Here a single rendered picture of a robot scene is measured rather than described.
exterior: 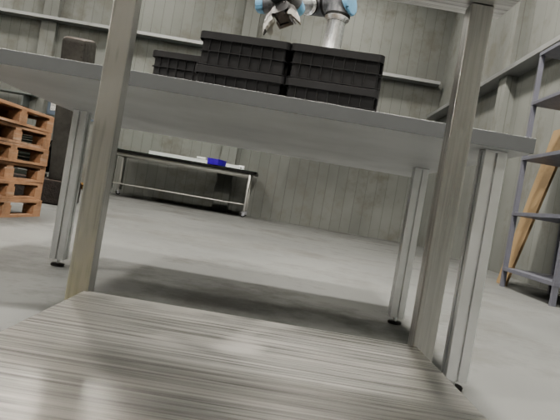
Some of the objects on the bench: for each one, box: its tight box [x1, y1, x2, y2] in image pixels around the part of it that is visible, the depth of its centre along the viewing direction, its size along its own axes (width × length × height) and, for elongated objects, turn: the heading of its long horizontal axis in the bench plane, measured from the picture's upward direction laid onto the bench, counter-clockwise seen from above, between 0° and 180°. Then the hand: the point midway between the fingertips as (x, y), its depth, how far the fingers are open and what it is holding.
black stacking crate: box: [285, 78, 379, 112], centre depth 217 cm, size 40×30×12 cm
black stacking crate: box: [195, 64, 287, 96], centre depth 221 cm, size 40×30×12 cm
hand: (280, 27), depth 238 cm, fingers open, 14 cm apart
